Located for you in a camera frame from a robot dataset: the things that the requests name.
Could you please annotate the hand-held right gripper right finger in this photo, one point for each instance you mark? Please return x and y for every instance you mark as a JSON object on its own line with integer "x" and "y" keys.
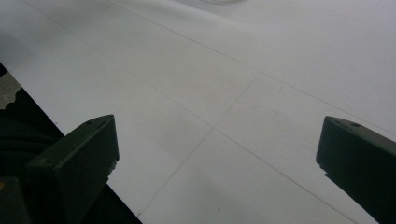
{"x": 361, "y": 161}

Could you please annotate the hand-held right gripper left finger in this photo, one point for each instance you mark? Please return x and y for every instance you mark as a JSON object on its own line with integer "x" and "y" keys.
{"x": 74, "y": 161}

